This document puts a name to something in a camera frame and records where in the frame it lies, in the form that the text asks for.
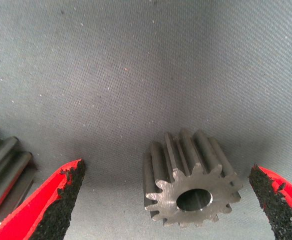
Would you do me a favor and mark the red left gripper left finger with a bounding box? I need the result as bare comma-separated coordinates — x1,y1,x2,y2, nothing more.
0,158,86,240

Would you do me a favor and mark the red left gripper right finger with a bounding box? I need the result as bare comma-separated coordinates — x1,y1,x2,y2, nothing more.
248,163,292,240

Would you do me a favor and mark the large steel gear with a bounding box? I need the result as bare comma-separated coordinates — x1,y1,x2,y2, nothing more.
0,123,38,222

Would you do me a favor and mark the small steel gear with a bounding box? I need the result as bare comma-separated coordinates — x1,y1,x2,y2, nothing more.
142,127,243,229

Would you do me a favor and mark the dark grey table cloth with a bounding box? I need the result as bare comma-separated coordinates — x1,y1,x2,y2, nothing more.
0,0,292,240

